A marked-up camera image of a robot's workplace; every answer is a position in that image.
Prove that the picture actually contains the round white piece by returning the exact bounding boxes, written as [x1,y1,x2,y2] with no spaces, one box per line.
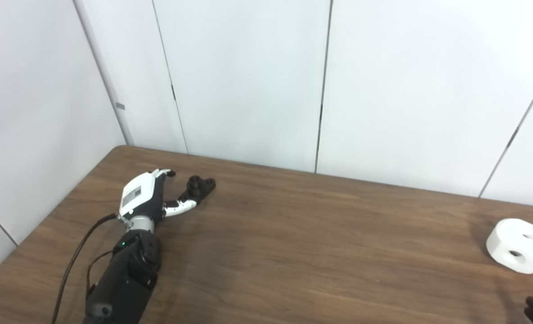
[486,218,533,274]

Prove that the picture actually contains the black flanged holder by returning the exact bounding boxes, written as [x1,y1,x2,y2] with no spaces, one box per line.
[178,175,217,207]

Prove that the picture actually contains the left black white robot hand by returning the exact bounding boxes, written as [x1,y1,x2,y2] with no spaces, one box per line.
[119,169,198,222]

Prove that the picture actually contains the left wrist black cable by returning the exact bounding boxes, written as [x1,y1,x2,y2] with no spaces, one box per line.
[50,213,127,324]

